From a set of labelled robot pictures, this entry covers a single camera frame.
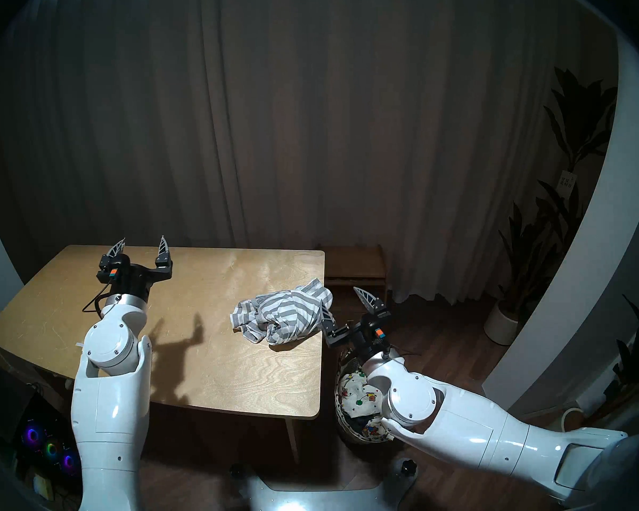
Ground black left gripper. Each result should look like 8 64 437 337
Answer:
97 235 173 304

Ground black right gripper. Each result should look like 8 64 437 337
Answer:
321 286 393 359

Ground grey white striped garment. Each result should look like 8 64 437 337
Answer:
230 278 334 347

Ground cream bear-print garment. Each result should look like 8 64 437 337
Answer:
338 372 392 442

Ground woven laundry hamper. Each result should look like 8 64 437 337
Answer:
334 349 401 444

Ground brown wooden nightstand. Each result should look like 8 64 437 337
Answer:
319 244 388 329

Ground light wooden table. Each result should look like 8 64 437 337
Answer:
0 245 325 463

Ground tall potted plant white pot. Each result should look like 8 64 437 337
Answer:
484 67 618 345

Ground grey pleated curtain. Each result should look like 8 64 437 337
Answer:
0 0 618 306

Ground computer case with RGB fans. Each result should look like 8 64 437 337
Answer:
0 377 81 481

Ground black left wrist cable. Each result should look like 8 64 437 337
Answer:
83 282 112 315

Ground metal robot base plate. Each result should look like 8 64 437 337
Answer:
230 459 419 511

